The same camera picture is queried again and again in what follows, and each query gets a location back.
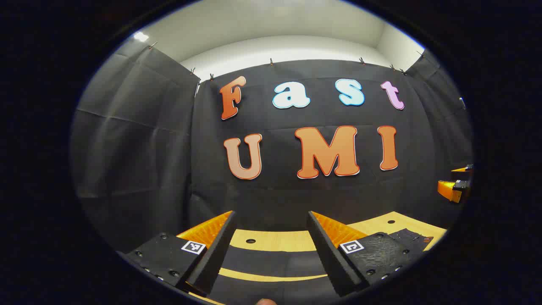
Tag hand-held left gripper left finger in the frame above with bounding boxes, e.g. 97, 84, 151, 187
119, 210, 238, 297

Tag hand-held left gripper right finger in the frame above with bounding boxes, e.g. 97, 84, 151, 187
307, 211, 420, 298

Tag dark blue jeans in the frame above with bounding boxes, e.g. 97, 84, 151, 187
207, 228, 434, 305

